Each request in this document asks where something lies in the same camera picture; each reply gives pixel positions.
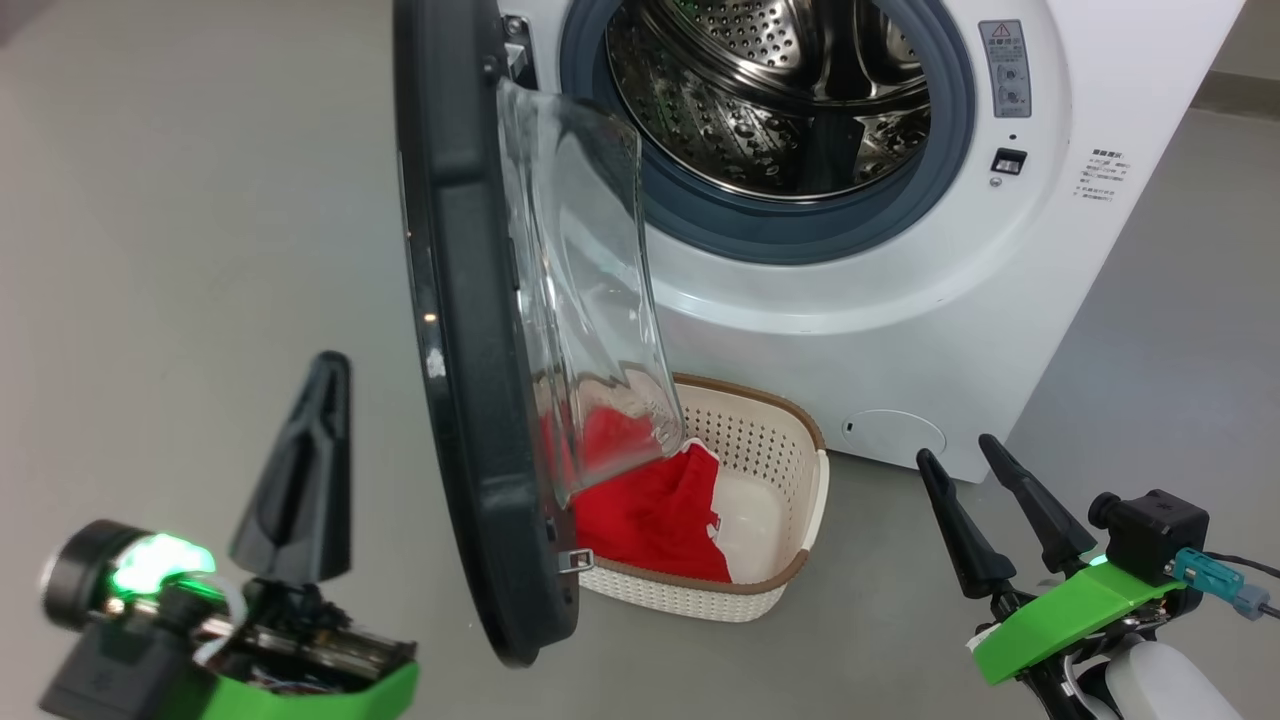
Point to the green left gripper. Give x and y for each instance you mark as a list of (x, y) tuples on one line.
[(340, 690)]

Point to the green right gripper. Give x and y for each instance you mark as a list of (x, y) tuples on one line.
[(1070, 615)]

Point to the black round glass washer door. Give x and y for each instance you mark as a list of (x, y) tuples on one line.
[(470, 350)]

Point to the red shirt with white trim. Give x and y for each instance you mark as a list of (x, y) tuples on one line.
[(650, 520)]

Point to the white front-load washing machine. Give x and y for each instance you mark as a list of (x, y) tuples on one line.
[(900, 300)]

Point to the black door latch socket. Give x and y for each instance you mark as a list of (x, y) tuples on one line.
[(1009, 161)]

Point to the stainless steel washing machine drum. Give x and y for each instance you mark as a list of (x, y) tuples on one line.
[(720, 110)]

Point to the round white filter cover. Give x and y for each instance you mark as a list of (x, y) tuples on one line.
[(895, 435)]

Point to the cream perforated laundry basket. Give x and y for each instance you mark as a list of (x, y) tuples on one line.
[(770, 450)]

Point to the small black text sticker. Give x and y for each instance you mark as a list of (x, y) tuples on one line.
[(1100, 175)]

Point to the grey warning label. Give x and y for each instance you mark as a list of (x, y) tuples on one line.
[(1005, 70)]

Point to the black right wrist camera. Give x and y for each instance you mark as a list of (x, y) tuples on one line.
[(1160, 530)]

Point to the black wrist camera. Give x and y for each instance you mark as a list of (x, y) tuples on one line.
[(1160, 530), (100, 670)]

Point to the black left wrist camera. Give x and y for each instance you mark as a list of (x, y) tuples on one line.
[(100, 670)]

